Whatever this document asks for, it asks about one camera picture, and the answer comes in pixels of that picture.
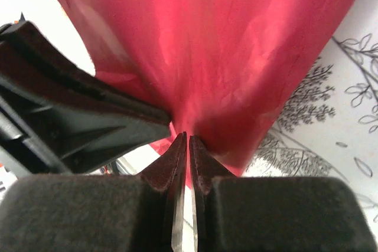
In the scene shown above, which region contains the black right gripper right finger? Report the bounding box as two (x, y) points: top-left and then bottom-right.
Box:
(189, 135), (376, 252)

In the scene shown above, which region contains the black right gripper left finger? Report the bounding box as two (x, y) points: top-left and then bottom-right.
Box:
(0, 131), (188, 252)

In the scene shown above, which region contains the dark red wrapping paper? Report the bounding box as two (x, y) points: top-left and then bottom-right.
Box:
(34, 0), (373, 178)

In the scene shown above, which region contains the floral printed tablecloth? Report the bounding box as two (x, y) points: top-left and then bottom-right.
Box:
(0, 0), (378, 224)

